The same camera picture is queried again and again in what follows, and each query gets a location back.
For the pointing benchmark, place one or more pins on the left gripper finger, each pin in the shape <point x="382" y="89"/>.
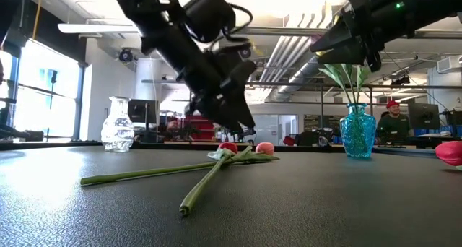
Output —
<point x="244" y="109"/>
<point x="220" y="111"/>

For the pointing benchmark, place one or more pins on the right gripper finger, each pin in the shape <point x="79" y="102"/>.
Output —
<point x="344" y="57"/>
<point x="343" y="37"/>

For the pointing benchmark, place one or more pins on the dark red artificial tulip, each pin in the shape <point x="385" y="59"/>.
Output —
<point x="330" y="73"/>

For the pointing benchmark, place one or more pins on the pale pink artificial tulip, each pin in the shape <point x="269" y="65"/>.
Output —
<point x="265" y="148"/>

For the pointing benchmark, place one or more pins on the blue glass vase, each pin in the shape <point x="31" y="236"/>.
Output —
<point x="357" y="135"/>

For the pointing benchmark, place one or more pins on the bright pink artificial tulip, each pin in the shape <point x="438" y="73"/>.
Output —
<point x="449" y="153"/>

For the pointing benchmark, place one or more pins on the background black robot arm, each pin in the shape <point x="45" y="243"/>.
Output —
<point x="249" y="134"/>

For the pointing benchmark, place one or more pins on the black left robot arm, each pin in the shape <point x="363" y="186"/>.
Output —
<point x="155" y="19"/>

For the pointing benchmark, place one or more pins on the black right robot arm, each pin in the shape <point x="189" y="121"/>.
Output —
<point x="426" y="5"/>

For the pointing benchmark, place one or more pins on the clear glass vase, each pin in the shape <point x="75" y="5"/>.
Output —
<point x="117" y="129"/>

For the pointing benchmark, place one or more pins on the red tool cabinet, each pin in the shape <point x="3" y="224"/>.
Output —
<point x="200" y="128"/>

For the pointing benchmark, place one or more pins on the person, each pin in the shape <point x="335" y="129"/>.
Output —
<point x="394" y="126"/>
<point x="172" y="126"/>

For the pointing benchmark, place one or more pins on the black computer monitor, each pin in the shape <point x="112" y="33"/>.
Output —
<point x="143" y="111"/>
<point x="424" y="116"/>

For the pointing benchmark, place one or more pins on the black pole stand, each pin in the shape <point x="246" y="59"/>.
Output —
<point x="54" y="76"/>

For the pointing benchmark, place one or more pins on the bright window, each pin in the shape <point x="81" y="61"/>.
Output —
<point x="43" y="95"/>

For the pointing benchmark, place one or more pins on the round black ceiling camera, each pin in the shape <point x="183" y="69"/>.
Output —
<point x="246" y="52"/>
<point x="125" y="55"/>

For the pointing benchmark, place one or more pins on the black overhead frame rail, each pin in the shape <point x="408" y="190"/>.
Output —
<point x="288" y="83"/>

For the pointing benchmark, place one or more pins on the silver ventilation duct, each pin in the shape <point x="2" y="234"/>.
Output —
<point x="296" y="81"/>

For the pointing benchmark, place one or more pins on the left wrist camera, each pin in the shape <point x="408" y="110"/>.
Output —
<point x="209" y="14"/>

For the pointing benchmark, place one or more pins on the black rail-mounted camera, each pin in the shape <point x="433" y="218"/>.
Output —
<point x="400" y="80"/>

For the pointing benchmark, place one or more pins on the white wall air unit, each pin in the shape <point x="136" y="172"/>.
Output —
<point x="449" y="64"/>

